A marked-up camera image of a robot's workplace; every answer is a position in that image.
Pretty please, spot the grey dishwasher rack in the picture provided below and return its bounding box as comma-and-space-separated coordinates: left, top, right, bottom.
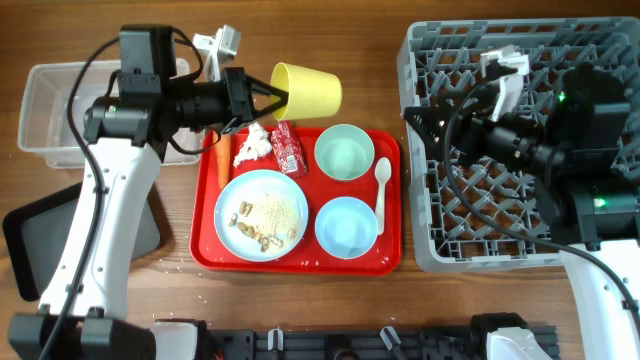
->
396, 17, 639, 272

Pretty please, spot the clear plastic bin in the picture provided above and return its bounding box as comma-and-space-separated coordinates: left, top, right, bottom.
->
17, 58, 203, 170

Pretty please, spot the red plastic tray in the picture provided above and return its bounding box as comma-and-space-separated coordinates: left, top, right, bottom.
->
190, 124, 402, 276

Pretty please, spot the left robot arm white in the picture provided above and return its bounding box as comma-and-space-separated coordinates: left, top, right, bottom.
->
8, 24, 288, 359

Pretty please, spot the orange carrot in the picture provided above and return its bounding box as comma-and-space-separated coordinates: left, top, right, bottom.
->
213, 135, 231, 189

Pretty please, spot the light blue plate with rice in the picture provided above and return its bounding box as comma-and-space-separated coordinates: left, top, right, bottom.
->
213, 170, 309, 263

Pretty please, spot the yellow plastic cup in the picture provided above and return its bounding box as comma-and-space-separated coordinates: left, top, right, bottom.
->
270, 62, 343, 121

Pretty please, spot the white plastic spoon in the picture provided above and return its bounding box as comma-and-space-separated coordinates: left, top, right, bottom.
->
374, 157, 392, 235

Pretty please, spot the crumpled white tissue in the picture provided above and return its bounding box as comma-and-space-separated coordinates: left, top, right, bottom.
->
233, 122, 273, 167

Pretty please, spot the mint green bowl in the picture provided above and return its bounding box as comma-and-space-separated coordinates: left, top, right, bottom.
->
313, 124, 375, 181

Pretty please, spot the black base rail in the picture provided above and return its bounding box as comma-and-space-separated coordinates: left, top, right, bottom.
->
154, 318, 559, 360

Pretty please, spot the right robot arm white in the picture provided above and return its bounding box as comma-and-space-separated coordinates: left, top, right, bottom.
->
403, 62, 639, 359

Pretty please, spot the black bin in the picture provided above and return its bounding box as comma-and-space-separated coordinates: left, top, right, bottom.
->
2, 183, 167, 302

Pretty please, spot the red snack wrapper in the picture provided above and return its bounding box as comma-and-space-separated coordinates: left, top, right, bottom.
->
271, 121, 308, 178

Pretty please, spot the light blue bowl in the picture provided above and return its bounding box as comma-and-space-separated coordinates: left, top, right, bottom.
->
314, 196, 378, 260

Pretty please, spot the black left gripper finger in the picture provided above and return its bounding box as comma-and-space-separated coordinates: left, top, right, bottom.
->
246, 75, 288, 97
249, 99, 288, 122

